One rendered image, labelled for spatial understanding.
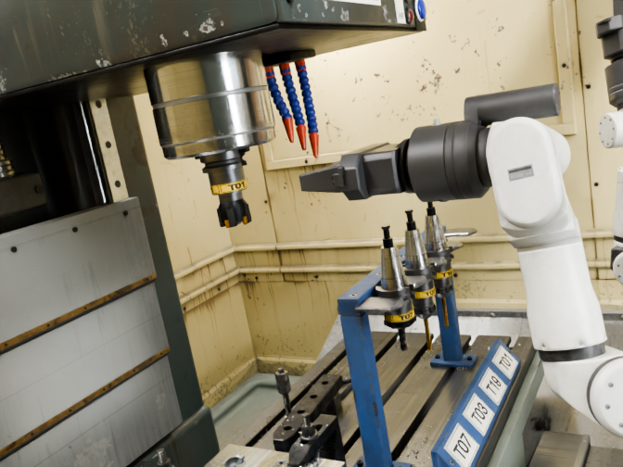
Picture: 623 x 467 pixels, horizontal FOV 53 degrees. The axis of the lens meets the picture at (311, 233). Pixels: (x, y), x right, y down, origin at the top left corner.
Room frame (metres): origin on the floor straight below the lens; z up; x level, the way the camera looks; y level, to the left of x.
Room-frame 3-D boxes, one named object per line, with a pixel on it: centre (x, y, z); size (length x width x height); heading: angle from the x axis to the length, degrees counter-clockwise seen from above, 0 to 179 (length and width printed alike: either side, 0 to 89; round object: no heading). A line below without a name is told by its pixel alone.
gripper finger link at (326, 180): (0.74, -0.02, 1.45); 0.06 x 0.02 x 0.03; 58
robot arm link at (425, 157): (0.73, -0.12, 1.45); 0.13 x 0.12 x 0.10; 148
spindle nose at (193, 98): (0.87, 0.10, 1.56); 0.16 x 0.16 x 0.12
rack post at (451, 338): (1.35, -0.27, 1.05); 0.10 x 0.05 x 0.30; 59
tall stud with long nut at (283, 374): (1.19, 0.11, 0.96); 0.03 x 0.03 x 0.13
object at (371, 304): (0.95, -0.09, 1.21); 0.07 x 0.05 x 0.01; 59
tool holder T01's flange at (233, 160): (0.87, 0.10, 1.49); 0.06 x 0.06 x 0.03
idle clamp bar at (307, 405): (1.15, 0.07, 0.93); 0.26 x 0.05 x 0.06; 154
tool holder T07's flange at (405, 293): (0.99, -0.12, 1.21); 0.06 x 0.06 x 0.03
